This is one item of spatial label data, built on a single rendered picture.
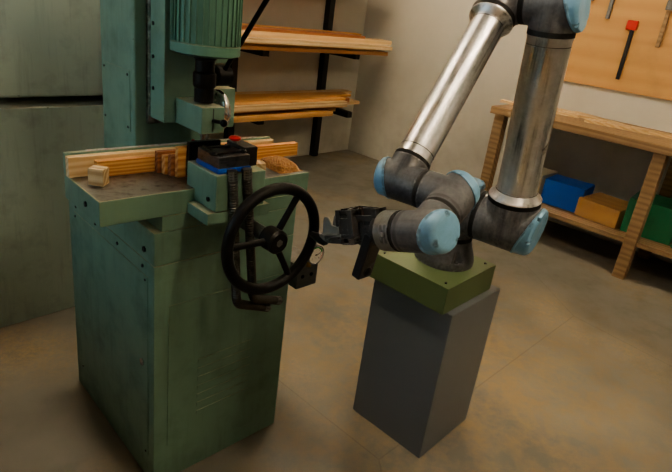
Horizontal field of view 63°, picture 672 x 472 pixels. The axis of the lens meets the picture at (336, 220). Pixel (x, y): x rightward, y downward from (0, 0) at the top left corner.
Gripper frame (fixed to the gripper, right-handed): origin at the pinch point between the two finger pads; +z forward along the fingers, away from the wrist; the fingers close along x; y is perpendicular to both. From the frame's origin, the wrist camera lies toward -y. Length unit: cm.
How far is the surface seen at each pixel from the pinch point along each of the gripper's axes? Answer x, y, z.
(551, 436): -90, -90, -11
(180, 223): 26.1, 7.3, 22.7
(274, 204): -2.7, 7.9, 22.3
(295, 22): -222, 133, 257
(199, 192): 22.6, 14.4, 17.7
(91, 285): 33, -12, 73
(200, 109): 14.6, 35.0, 25.6
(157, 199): 32.2, 14.0, 20.3
